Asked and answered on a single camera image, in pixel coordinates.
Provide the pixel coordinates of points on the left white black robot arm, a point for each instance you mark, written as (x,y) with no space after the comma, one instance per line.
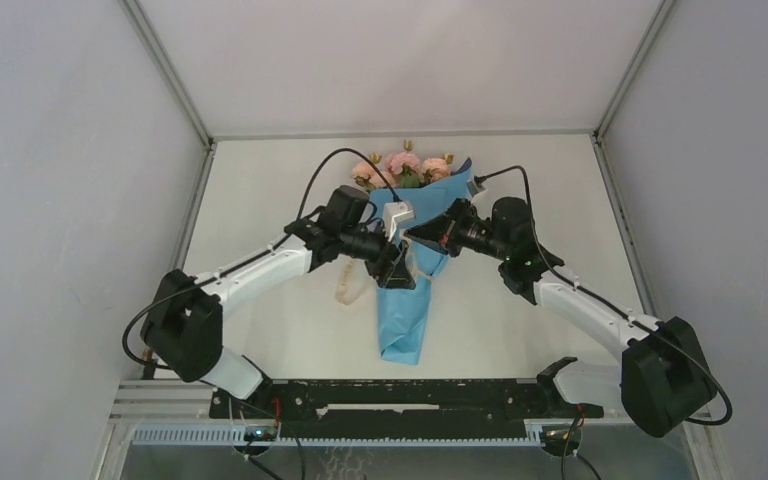
(184,324)

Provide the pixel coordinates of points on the cream lace ribbon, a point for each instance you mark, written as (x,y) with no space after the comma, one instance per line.
(347,281)

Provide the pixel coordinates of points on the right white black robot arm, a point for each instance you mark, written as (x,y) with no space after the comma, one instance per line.
(664,377)

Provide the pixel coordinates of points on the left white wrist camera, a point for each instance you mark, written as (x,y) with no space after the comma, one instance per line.
(395,215)

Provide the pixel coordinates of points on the pink fake flower bunch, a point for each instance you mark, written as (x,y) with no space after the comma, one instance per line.
(402,169)

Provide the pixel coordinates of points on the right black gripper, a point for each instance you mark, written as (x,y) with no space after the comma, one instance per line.
(445,228)

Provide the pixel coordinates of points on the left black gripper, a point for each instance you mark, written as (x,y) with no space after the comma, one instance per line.
(390,266)

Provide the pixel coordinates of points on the white cable duct strip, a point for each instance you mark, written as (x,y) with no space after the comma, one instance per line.
(193,435)

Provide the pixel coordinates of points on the blue wrapping paper sheet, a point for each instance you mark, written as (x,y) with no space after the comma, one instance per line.
(403,312)

